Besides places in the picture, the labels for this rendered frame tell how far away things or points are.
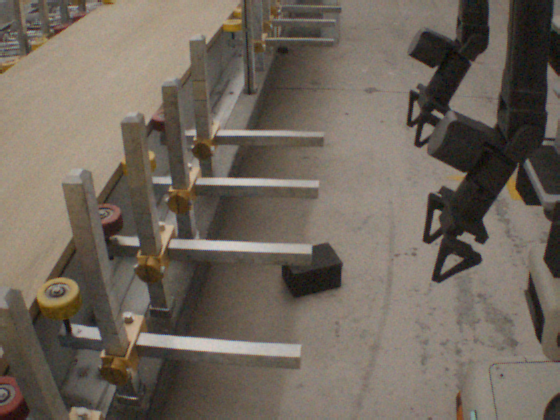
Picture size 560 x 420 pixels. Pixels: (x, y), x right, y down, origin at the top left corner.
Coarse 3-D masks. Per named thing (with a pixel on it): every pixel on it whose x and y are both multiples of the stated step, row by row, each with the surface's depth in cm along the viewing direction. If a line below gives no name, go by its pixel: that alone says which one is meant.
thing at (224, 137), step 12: (192, 132) 166; (228, 132) 165; (240, 132) 164; (252, 132) 164; (264, 132) 164; (276, 132) 164; (288, 132) 163; (300, 132) 163; (312, 132) 163; (192, 144) 166; (228, 144) 165; (240, 144) 164; (252, 144) 164; (264, 144) 164; (276, 144) 163; (288, 144) 163; (300, 144) 163; (312, 144) 162
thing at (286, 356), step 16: (64, 336) 103; (80, 336) 103; (96, 336) 103; (144, 336) 104; (160, 336) 104; (176, 336) 104; (144, 352) 103; (160, 352) 102; (176, 352) 102; (192, 352) 101; (208, 352) 101; (224, 352) 101; (240, 352) 100; (256, 352) 100; (272, 352) 100; (288, 352) 100; (288, 368) 101
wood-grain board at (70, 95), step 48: (144, 0) 306; (192, 0) 295; (48, 48) 238; (96, 48) 230; (144, 48) 223; (0, 96) 190; (48, 96) 185; (96, 96) 181; (144, 96) 178; (0, 144) 155; (48, 144) 153; (96, 144) 151; (0, 192) 132; (48, 192) 131; (96, 192) 130; (0, 240) 115; (48, 240) 115
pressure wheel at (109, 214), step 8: (104, 208) 123; (112, 208) 123; (104, 216) 121; (112, 216) 120; (120, 216) 121; (104, 224) 118; (112, 224) 119; (120, 224) 121; (104, 232) 119; (112, 232) 120; (112, 256) 126
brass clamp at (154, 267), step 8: (160, 232) 125; (168, 232) 124; (168, 240) 122; (144, 256) 118; (152, 256) 117; (160, 256) 117; (168, 256) 122; (144, 264) 116; (152, 264) 116; (160, 264) 118; (168, 264) 123; (136, 272) 117; (144, 272) 117; (152, 272) 116; (160, 272) 117; (144, 280) 118; (152, 280) 118
